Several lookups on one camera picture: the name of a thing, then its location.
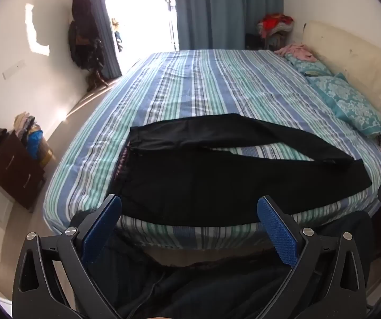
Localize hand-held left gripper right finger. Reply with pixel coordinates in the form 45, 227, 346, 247
257, 195, 369, 319

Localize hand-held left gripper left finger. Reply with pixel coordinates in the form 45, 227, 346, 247
11, 194, 123, 319

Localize black pants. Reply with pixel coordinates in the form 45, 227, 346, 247
106, 113, 373, 228

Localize person's dark clothing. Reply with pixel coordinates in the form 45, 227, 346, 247
67, 209, 377, 319

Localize large teal floral pillow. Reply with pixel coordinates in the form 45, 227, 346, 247
306, 73, 381, 137

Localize brown drawer cabinet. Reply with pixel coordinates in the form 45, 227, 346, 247
0, 129, 46, 211

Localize pile of mixed clothes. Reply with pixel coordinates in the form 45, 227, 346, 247
14, 113, 44, 161

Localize cream padded headboard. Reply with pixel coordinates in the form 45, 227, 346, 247
301, 20, 381, 125

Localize wooden coat rack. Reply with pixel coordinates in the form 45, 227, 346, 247
86, 65, 109, 93

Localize small teal floral pillow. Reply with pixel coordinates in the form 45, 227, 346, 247
285, 53, 335, 78

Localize bed with striped sheet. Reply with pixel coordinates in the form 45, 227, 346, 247
42, 49, 381, 251

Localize pink cloth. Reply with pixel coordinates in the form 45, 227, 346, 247
274, 43, 318, 62

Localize narrow blue curtain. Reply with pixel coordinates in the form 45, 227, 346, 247
86, 0, 123, 79

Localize dark coats on rack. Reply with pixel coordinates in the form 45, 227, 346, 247
67, 0, 106, 71

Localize pile of red clothes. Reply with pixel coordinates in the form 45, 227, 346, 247
257, 13, 295, 38

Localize wide blue curtain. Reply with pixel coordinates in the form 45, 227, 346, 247
175, 0, 284, 51

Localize white wall switch plate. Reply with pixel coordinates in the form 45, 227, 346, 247
3, 60, 26, 80

